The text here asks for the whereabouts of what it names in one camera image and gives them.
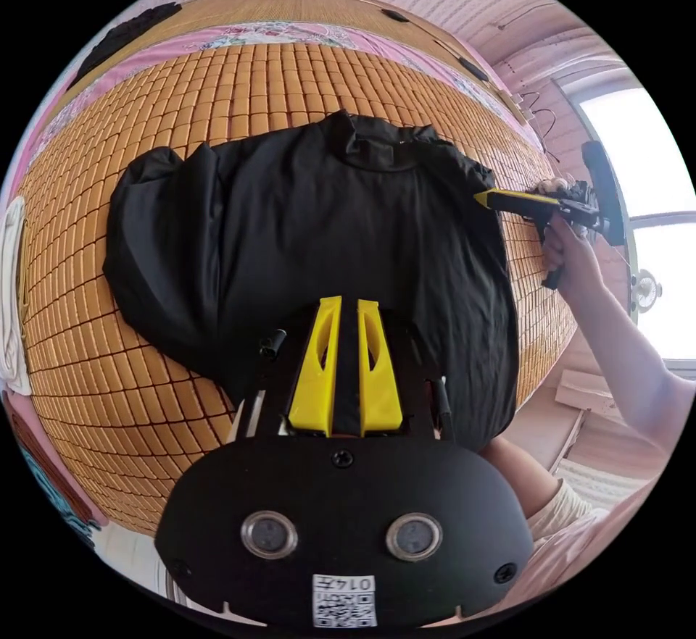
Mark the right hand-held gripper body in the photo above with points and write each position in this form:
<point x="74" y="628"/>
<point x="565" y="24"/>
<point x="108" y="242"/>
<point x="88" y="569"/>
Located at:
<point x="577" y="208"/>

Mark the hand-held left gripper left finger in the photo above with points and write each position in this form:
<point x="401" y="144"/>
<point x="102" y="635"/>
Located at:
<point x="311" y="378"/>

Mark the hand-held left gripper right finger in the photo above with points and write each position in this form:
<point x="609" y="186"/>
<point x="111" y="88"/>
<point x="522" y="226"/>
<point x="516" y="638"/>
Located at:
<point x="383" y="383"/>

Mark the black short sleeve shirt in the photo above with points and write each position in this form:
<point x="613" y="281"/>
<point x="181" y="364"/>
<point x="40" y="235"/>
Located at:
<point x="304" y="237"/>

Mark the person's right forearm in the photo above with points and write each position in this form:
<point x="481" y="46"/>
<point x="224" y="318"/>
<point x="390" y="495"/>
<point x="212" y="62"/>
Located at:
<point x="636" y="356"/>

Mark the person's right hand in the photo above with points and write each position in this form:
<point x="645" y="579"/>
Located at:
<point x="576" y="258"/>

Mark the window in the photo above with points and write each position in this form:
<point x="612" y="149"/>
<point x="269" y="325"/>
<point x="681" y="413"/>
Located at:
<point x="652" y="171"/>

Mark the small fan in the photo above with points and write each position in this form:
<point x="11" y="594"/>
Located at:
<point x="647" y="289"/>

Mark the bed with woven mat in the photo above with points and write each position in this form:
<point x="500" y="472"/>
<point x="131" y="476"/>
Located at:
<point x="109" y="411"/>

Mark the person's body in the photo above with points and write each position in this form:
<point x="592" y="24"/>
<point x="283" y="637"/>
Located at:
<point x="554" y="519"/>

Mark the white garment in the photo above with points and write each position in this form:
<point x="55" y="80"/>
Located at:
<point x="12" y="291"/>

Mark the pile of clothes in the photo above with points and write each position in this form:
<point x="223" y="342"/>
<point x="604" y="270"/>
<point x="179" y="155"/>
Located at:
<point x="128" y="36"/>

